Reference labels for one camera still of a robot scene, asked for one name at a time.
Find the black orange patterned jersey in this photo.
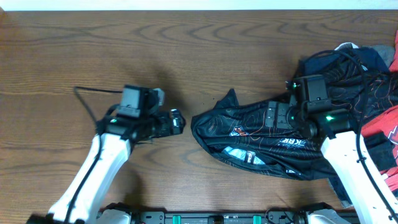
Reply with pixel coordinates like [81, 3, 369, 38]
[191, 62, 392, 180]

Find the red printed shirt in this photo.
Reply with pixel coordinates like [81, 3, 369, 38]
[362, 40, 397, 196]

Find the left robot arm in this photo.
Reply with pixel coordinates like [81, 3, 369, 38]
[27, 109, 186, 224]

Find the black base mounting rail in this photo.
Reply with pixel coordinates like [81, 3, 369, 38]
[130, 210, 308, 224]

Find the navy and red shirt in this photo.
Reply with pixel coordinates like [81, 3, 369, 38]
[295, 49, 389, 77]

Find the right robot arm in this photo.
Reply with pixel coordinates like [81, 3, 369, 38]
[266, 131, 397, 223]

